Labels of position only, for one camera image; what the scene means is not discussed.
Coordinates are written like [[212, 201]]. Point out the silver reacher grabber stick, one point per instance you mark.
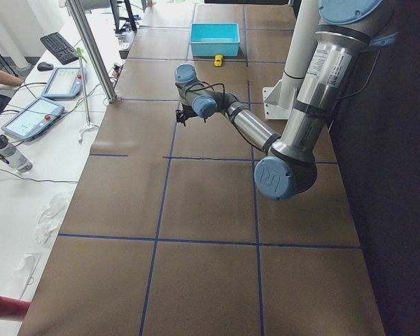
[[89, 125]]

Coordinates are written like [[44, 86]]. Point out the turquoise plastic bin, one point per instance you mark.
[[211, 39]]

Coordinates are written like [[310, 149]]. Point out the aluminium frame post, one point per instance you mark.
[[83, 27]]

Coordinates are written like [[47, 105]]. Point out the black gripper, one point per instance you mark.
[[187, 110]]

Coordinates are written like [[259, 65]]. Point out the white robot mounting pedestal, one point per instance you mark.
[[279, 99]]

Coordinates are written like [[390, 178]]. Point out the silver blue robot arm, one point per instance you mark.
[[328, 38]]

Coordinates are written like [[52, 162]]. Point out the near teach pendant tablet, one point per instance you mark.
[[34, 119]]

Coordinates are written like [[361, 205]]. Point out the black keyboard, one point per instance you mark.
[[59, 47]]

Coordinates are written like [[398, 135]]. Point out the white paper packet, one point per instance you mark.
[[23, 274]]

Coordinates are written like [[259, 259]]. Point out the red cylinder tube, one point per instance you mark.
[[12, 309]]

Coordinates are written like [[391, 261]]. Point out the person forearm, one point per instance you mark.
[[7, 79]]

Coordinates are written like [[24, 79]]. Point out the clear water bottle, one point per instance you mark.
[[10, 155]]

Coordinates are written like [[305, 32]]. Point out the teach pendant tablet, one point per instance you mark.
[[64, 83], [34, 119]]

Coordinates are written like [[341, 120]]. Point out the yellow beetle toy car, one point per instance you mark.
[[218, 61]]

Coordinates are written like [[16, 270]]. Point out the far teach pendant tablet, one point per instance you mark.
[[64, 83]]

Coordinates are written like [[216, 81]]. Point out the black computer mouse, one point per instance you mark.
[[45, 66]]

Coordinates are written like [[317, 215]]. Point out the crumpled white plastic bag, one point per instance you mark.
[[52, 217]]

